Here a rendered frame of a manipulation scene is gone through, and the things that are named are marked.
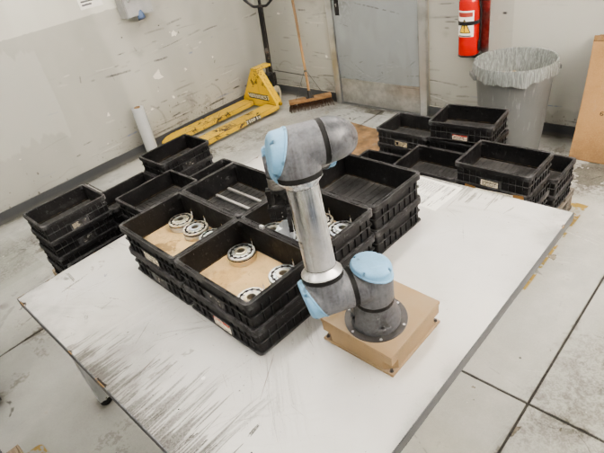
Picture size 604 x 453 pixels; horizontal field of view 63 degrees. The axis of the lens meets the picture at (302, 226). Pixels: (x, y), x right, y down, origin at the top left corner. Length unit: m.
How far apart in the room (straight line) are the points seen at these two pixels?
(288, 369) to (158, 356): 0.45
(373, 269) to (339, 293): 0.11
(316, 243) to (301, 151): 0.25
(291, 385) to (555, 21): 3.33
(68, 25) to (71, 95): 0.57
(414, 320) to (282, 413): 0.47
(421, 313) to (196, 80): 4.32
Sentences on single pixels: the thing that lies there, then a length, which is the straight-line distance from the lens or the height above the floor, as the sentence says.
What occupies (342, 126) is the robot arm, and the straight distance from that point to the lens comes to 1.21.
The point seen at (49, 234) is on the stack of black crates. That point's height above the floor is 0.53.
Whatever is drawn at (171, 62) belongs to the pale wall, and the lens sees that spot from 5.30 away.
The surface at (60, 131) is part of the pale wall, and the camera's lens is 4.85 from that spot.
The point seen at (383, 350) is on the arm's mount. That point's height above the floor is 0.78.
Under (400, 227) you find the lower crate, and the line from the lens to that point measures 1.97.
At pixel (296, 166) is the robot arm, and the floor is 1.35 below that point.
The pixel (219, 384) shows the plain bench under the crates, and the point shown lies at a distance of 1.60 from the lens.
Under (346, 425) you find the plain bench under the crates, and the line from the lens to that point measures 1.43.
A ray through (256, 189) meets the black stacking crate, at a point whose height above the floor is 0.83.
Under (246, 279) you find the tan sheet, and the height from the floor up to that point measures 0.83.
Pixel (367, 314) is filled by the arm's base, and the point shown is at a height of 0.86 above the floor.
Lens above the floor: 1.88
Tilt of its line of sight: 33 degrees down
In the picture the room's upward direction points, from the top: 11 degrees counter-clockwise
